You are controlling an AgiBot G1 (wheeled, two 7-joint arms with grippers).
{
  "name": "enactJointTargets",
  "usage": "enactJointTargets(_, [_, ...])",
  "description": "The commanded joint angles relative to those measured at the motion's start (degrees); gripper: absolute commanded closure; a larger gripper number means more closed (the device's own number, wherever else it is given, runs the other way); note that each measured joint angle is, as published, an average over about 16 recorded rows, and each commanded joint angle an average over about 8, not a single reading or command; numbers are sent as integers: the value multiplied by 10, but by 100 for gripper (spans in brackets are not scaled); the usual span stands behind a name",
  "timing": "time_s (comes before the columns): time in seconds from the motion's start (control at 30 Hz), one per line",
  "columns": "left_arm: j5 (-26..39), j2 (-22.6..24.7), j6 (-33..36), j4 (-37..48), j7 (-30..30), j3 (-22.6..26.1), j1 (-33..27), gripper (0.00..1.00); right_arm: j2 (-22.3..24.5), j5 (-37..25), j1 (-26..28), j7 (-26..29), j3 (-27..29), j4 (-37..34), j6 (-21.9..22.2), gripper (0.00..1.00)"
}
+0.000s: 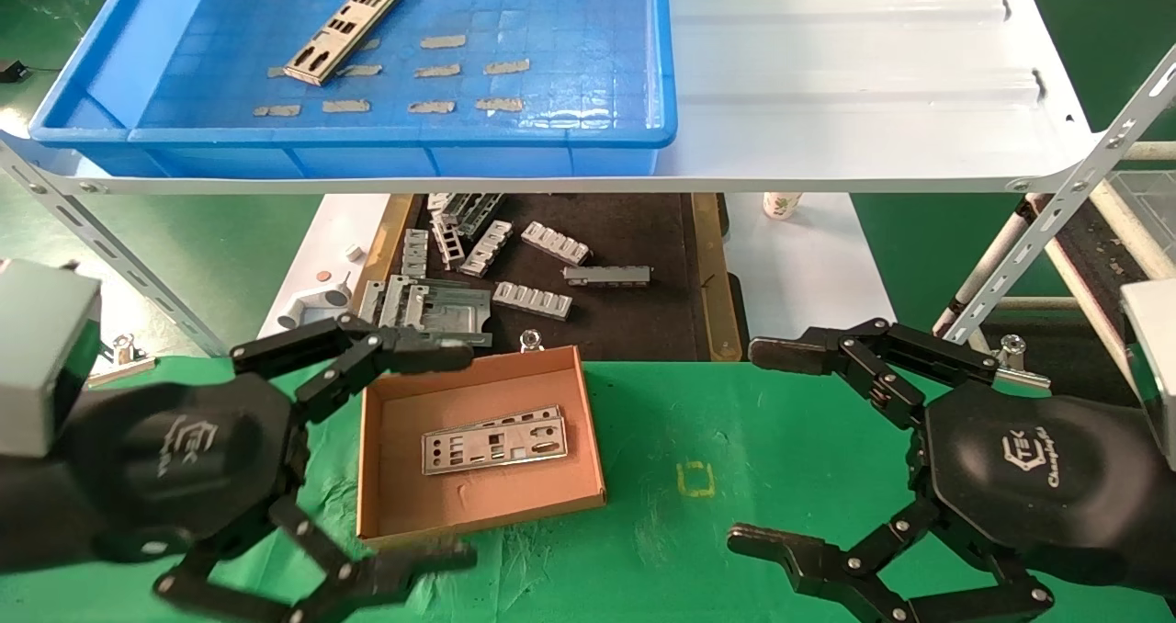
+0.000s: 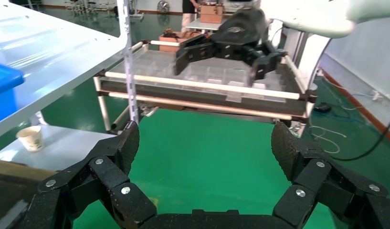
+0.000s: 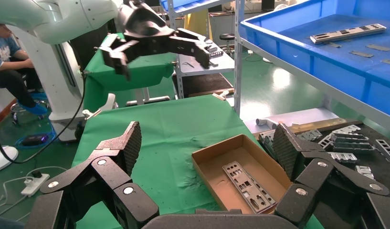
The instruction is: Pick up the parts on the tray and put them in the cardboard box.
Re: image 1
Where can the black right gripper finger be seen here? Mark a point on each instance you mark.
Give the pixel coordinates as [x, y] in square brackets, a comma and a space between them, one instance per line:
[882, 586]
[873, 352]

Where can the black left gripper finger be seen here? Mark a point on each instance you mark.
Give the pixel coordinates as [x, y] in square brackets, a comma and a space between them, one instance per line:
[312, 586]
[404, 356]

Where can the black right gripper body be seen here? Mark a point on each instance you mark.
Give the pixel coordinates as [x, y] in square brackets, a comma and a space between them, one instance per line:
[1038, 476]

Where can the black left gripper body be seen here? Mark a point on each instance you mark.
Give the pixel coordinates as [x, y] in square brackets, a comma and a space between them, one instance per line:
[184, 458]

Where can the silver slotted shield plate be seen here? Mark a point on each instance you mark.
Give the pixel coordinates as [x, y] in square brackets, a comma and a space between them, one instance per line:
[496, 444]
[344, 30]

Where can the brown cardboard box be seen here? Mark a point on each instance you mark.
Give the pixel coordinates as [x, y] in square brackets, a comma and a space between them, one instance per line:
[395, 494]

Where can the black tray with wooden rim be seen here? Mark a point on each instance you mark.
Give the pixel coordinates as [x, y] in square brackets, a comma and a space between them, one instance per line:
[634, 320]

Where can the clear plastic compartment box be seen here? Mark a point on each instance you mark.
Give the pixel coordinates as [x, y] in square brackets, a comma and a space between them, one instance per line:
[1153, 209]

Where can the large flat grey metal plate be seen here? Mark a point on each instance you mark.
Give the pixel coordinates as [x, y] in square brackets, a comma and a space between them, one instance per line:
[450, 315]

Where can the small grey metal strip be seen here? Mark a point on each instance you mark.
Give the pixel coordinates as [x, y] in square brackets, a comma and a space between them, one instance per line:
[371, 301]

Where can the silver binder clip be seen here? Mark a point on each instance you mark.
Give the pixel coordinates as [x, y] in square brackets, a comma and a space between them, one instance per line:
[119, 356]
[1015, 361]

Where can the small metal washer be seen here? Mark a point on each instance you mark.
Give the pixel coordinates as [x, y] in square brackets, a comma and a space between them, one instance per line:
[529, 339]

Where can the long grey metal bar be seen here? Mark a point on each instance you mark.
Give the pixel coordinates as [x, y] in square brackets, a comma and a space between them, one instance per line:
[606, 276]

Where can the white metal shelf board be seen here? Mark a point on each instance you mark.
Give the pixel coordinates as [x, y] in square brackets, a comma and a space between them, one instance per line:
[827, 99]

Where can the blue plastic bin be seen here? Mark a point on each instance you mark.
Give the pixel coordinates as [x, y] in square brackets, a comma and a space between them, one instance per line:
[551, 16]

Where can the black power adapter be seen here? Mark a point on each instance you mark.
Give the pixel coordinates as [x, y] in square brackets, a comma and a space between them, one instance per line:
[11, 70]

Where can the slotted grey metal bracket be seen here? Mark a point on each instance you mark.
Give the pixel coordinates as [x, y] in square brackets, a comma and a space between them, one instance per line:
[533, 300]
[487, 249]
[556, 243]
[439, 202]
[415, 253]

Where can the grey metal ladder bracket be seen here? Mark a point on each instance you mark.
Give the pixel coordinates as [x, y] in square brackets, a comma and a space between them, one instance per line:
[447, 240]

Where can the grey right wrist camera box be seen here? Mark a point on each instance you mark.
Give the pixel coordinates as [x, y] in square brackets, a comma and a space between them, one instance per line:
[1153, 375]

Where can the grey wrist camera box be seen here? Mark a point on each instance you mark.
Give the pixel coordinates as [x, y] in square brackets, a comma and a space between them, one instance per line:
[46, 356]
[1153, 375]

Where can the dark grey stacked metal bracket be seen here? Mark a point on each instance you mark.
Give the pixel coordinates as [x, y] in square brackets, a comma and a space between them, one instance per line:
[478, 212]

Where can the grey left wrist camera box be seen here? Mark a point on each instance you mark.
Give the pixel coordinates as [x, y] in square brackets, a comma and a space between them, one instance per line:
[46, 356]

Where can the perforated grey shelf post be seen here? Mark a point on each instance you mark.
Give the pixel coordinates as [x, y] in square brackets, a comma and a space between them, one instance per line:
[1057, 200]
[110, 255]

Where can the pipe frame cart black deck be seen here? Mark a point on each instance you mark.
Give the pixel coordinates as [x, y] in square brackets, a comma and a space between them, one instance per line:
[1093, 246]

